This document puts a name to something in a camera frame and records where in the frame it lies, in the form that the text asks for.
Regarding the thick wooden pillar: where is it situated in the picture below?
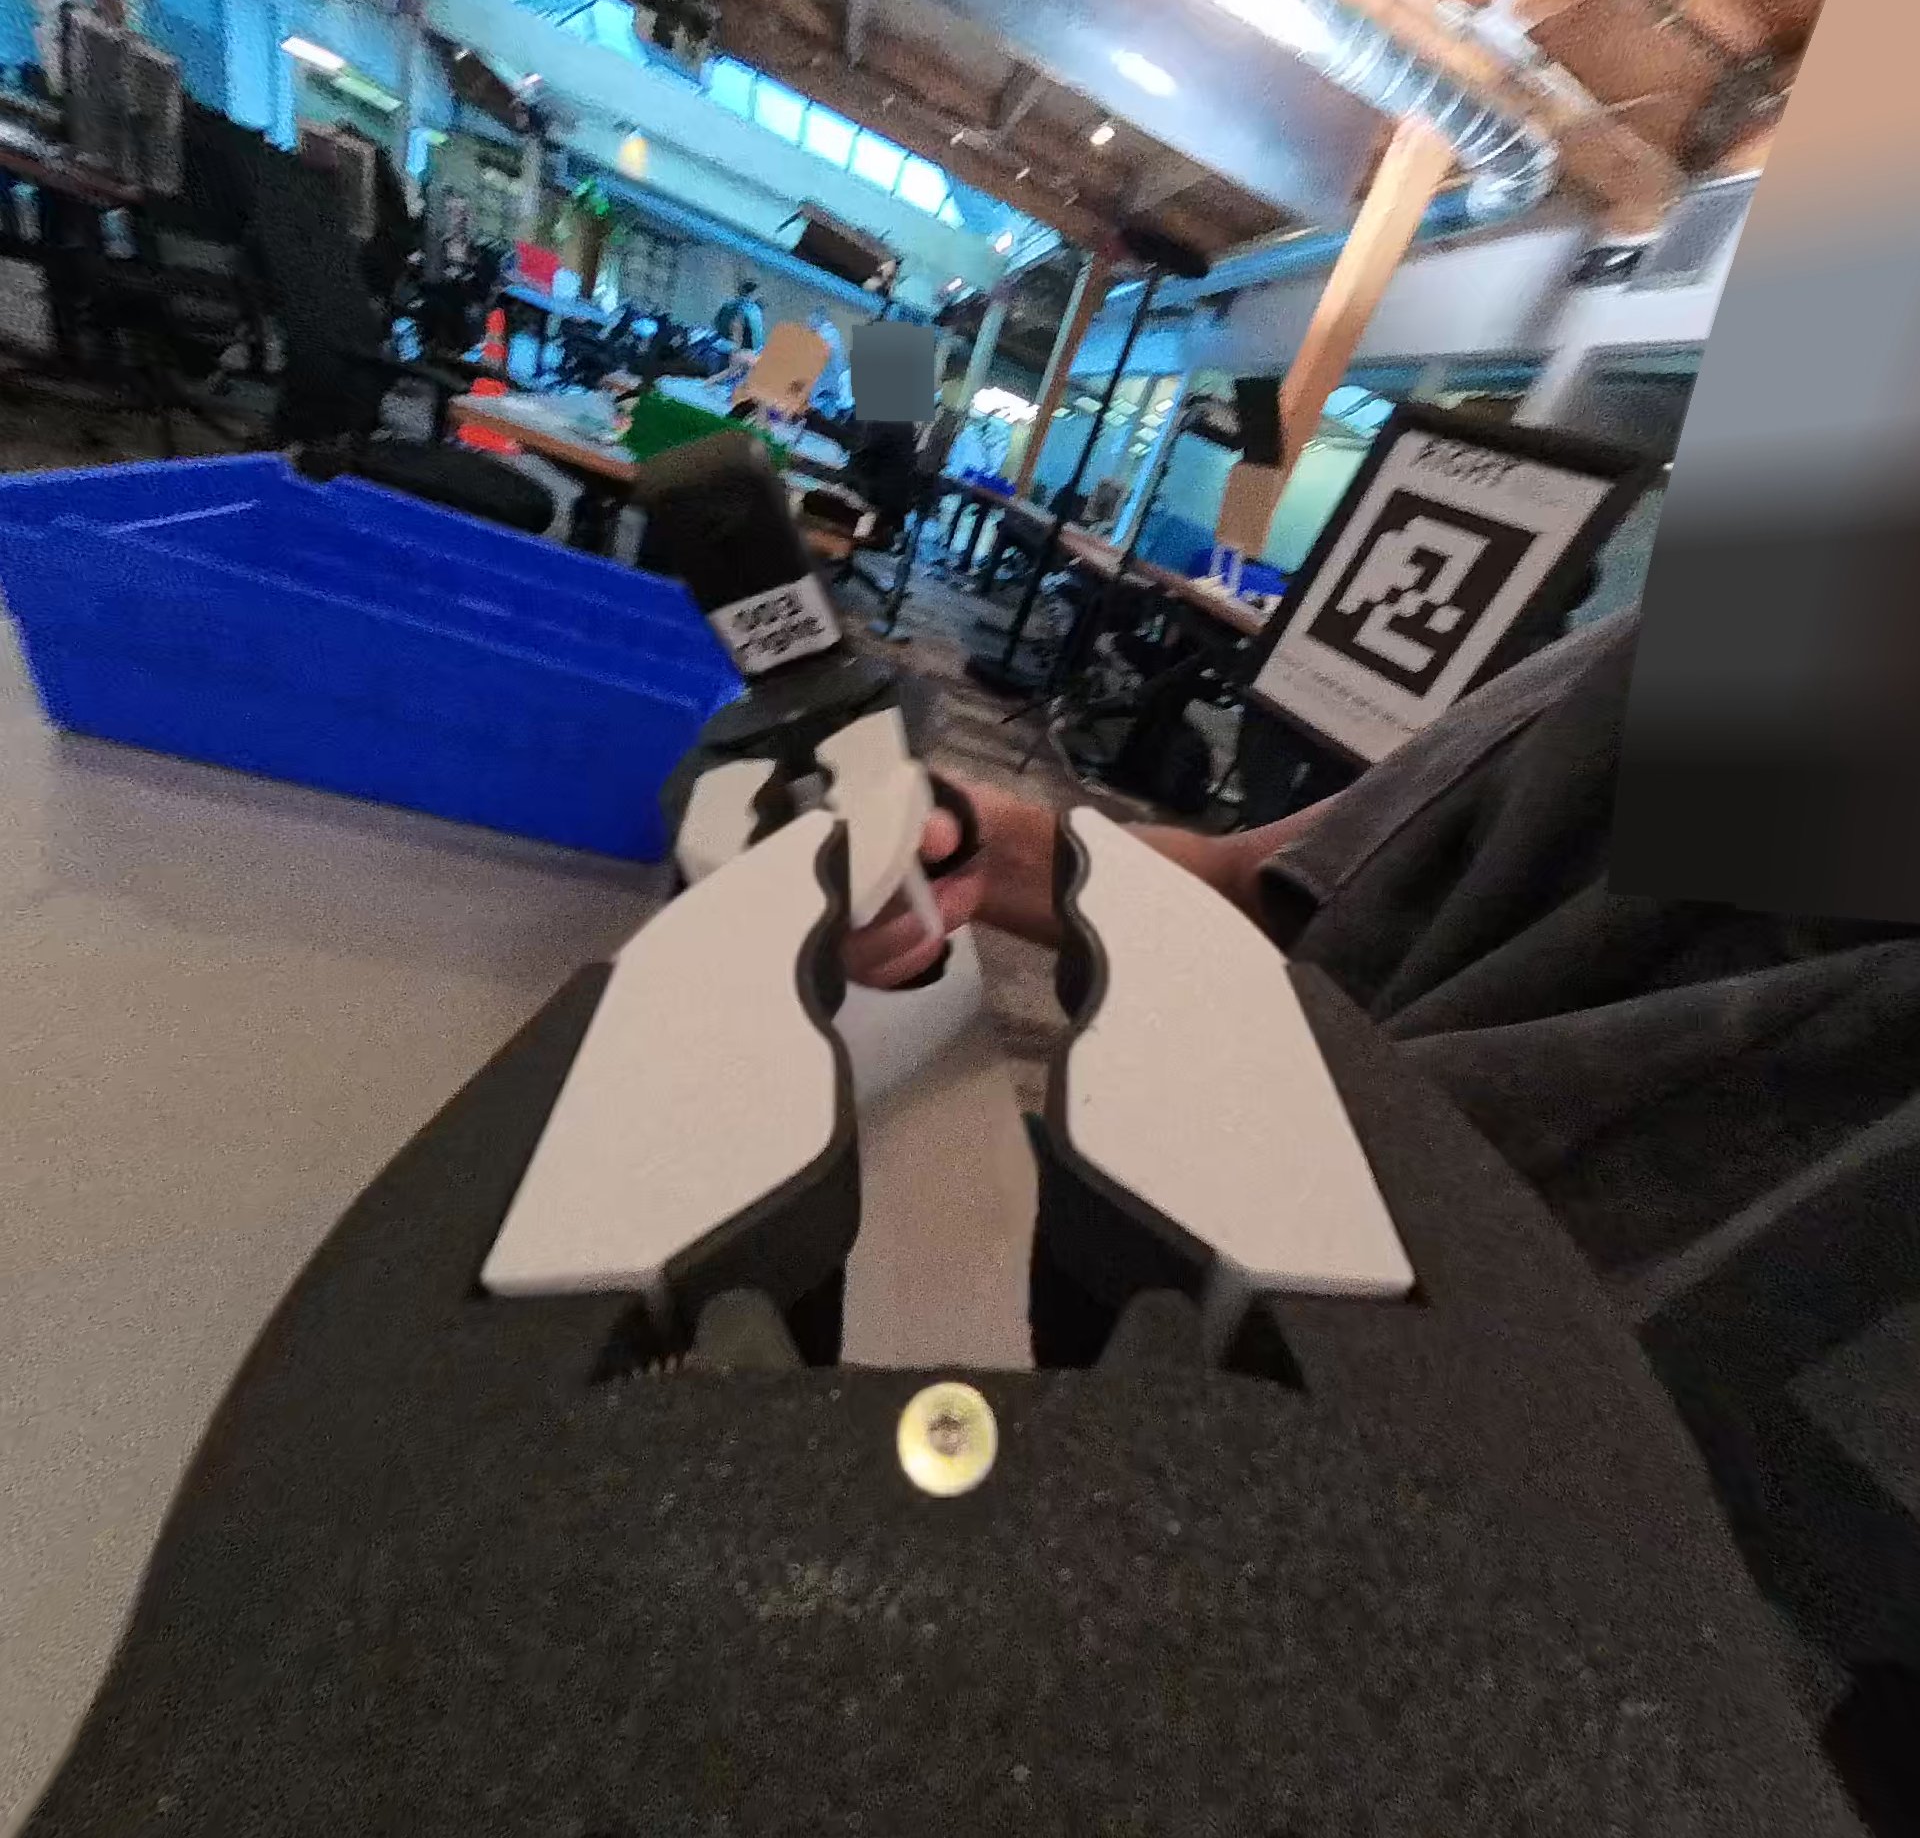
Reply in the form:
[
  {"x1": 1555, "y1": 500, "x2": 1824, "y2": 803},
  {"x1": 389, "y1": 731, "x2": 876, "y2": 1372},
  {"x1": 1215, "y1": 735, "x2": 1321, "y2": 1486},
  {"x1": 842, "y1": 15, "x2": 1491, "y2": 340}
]
[{"x1": 1275, "y1": 121, "x2": 1461, "y2": 468}]

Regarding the thin wooden pillar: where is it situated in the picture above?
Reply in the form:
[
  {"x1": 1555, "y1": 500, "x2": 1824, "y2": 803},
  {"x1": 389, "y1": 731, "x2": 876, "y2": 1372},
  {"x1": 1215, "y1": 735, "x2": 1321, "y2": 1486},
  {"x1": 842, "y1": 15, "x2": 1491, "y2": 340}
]
[{"x1": 1020, "y1": 256, "x2": 1120, "y2": 492}]

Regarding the tan board stand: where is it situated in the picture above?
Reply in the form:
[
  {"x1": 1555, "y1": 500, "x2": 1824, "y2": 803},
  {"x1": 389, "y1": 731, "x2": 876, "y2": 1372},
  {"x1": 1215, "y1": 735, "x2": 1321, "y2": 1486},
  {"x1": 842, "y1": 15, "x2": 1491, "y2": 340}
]
[
  {"x1": 1215, "y1": 466, "x2": 1283, "y2": 582},
  {"x1": 730, "y1": 324, "x2": 830, "y2": 422}
]

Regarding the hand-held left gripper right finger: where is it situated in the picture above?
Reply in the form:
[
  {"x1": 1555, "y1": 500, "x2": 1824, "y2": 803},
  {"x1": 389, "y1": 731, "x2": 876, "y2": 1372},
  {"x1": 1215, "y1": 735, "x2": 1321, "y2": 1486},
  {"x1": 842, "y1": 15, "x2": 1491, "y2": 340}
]
[{"x1": 1028, "y1": 807, "x2": 1419, "y2": 1376}]

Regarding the orange traffic cone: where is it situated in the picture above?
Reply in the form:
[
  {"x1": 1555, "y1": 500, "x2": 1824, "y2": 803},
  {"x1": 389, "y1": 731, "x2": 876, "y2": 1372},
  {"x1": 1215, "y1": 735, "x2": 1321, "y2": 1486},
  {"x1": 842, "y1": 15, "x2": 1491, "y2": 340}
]
[{"x1": 457, "y1": 312, "x2": 519, "y2": 452}]

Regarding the black studio light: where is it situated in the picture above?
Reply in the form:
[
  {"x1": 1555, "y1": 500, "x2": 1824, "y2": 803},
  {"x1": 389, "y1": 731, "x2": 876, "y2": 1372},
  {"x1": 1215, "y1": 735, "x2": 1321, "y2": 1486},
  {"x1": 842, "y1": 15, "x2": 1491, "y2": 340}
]
[{"x1": 786, "y1": 204, "x2": 902, "y2": 288}]

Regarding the person's right hand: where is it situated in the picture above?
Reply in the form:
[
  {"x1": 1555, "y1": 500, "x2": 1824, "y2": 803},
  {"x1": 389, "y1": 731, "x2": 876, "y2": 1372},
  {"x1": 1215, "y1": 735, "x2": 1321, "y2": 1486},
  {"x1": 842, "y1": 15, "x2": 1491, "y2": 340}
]
[{"x1": 844, "y1": 781, "x2": 1082, "y2": 993}]

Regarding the black disc floor lamp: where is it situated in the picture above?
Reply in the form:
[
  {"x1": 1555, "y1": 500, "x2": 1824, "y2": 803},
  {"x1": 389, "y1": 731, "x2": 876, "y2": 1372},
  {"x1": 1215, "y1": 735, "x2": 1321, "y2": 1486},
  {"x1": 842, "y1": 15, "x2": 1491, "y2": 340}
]
[{"x1": 968, "y1": 226, "x2": 1211, "y2": 693}]

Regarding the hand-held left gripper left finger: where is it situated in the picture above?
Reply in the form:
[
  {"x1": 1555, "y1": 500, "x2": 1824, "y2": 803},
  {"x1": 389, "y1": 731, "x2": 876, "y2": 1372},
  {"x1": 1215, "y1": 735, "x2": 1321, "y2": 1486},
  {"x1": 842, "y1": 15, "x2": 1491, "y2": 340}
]
[{"x1": 477, "y1": 811, "x2": 864, "y2": 1372}]

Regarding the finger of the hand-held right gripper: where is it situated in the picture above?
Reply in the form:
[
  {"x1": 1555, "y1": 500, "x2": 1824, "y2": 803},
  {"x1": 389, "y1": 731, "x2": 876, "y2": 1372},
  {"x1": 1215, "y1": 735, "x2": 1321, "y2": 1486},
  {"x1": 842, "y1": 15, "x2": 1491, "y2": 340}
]
[
  {"x1": 814, "y1": 705, "x2": 946, "y2": 959},
  {"x1": 675, "y1": 759, "x2": 784, "y2": 887}
]

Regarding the black framed marker sign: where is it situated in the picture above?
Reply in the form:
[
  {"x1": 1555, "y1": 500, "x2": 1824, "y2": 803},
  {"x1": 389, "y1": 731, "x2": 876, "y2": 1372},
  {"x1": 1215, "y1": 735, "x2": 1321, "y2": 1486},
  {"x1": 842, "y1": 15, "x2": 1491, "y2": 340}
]
[{"x1": 1237, "y1": 402, "x2": 1667, "y2": 775}]

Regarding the brown wooden table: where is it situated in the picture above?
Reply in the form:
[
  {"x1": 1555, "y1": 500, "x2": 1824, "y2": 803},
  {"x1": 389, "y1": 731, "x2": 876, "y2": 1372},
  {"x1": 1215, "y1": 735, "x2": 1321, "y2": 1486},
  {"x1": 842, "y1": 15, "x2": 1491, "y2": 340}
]
[
  {"x1": 944, "y1": 474, "x2": 1277, "y2": 642},
  {"x1": 449, "y1": 396, "x2": 856, "y2": 552}
]

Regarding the black office chair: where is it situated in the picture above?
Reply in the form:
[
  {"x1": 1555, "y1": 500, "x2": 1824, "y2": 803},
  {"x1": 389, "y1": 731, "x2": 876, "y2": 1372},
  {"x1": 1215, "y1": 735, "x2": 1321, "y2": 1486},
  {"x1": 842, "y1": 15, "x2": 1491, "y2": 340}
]
[{"x1": 247, "y1": 129, "x2": 557, "y2": 536}]

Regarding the green crate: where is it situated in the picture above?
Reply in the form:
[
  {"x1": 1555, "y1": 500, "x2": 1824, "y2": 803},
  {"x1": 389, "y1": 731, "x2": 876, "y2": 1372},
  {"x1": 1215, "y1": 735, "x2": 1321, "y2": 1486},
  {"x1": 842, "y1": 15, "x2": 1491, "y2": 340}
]
[{"x1": 623, "y1": 384, "x2": 782, "y2": 468}]

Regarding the grey desk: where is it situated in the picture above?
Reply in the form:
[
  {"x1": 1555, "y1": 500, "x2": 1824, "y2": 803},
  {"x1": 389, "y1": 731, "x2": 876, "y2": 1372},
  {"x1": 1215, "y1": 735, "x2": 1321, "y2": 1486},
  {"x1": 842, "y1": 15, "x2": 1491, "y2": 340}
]
[{"x1": 0, "y1": 624, "x2": 1052, "y2": 1795}]

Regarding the silver spiral air duct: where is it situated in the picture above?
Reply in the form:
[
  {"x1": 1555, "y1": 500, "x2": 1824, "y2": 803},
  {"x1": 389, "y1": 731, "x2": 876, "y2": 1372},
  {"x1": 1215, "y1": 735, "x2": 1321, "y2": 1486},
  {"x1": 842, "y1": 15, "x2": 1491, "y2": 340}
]
[{"x1": 1140, "y1": 0, "x2": 1563, "y2": 220}]

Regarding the blue plastic bin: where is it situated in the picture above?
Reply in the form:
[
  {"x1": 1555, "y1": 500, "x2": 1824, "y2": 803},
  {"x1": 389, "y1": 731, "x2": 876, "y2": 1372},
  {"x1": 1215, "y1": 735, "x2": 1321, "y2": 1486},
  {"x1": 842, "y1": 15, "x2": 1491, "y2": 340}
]
[{"x1": 0, "y1": 454, "x2": 746, "y2": 865}]

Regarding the black framed panel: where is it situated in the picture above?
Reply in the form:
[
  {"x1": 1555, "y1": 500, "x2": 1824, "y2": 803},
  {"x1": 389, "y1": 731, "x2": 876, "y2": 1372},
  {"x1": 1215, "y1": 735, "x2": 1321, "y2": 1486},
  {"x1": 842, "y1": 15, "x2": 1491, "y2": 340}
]
[{"x1": 60, "y1": 9, "x2": 182, "y2": 199}]

